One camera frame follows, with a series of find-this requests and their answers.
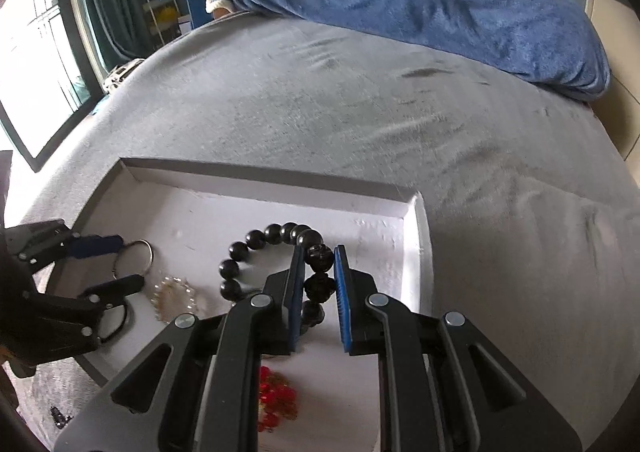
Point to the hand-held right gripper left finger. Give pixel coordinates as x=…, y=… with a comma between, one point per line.
x=298, y=292

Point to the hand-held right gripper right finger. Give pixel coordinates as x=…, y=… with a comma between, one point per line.
x=342, y=297

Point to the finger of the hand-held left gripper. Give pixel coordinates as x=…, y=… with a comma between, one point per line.
x=95, y=245
x=122, y=284

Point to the silver bangle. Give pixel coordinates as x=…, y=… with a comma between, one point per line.
x=150, y=254

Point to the grey cardboard box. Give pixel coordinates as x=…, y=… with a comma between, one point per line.
x=200, y=227

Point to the small black trinket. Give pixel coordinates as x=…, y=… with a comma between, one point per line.
x=59, y=415

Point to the white floor appliance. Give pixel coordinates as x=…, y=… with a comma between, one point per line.
x=122, y=75

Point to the window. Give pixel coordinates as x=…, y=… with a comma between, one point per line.
x=40, y=47

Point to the yellow toy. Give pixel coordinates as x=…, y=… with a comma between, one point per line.
x=166, y=15

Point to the blue fleece blanket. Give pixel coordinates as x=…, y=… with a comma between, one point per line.
x=425, y=12

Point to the beige wardrobe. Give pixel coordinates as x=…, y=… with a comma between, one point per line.
x=617, y=82

